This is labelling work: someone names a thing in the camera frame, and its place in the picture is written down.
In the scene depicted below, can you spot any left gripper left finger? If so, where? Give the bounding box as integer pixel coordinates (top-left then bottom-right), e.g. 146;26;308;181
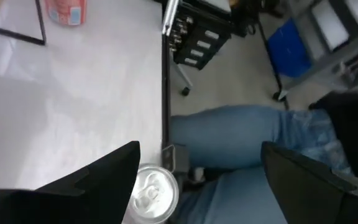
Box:
0;141;141;224

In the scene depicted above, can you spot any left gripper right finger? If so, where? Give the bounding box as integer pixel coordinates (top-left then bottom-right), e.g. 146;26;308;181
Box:
260;141;358;224

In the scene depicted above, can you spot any person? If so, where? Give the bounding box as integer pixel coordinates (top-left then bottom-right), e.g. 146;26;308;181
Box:
169;90;358;224

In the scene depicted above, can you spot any black stand leg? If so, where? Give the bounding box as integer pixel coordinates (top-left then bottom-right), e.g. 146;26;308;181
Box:
255;18;290;110

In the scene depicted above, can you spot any blue bin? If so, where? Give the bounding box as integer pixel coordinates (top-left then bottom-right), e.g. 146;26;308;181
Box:
266;17;313;78

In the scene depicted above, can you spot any white leg with caster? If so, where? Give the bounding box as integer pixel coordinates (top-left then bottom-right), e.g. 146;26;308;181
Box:
171;57;195;97

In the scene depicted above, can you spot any grey cabinet with white panels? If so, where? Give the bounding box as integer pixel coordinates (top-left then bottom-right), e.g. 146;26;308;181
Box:
286;0;358;90

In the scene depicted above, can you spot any red Fanta can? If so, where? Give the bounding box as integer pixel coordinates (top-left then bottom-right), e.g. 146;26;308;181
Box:
44;0;88;27

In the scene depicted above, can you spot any black electronics box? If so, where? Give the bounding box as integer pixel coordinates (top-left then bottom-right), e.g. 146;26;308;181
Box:
168;0;233;71

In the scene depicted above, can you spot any black metal table frame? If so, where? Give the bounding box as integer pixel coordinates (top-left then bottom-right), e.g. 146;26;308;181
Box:
161;0;188;175

